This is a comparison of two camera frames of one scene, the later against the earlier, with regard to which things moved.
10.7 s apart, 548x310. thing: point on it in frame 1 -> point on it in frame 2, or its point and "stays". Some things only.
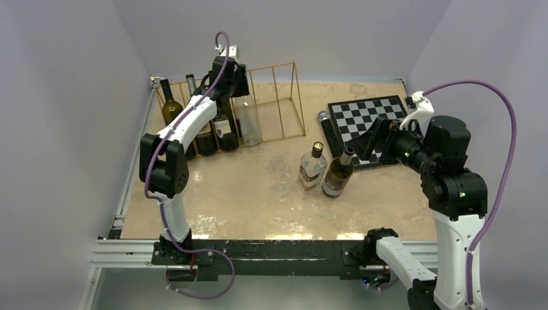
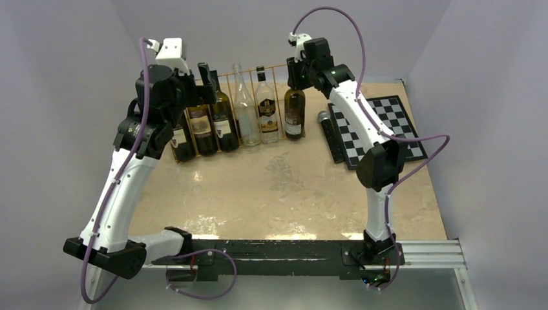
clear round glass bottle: (247, 120) stays
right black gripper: (364, 143) -> (294, 81)
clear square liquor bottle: (313, 166) -> (267, 115)
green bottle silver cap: (206, 143) stays
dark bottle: (225, 126) stays
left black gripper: (240, 73) -> (200, 94)
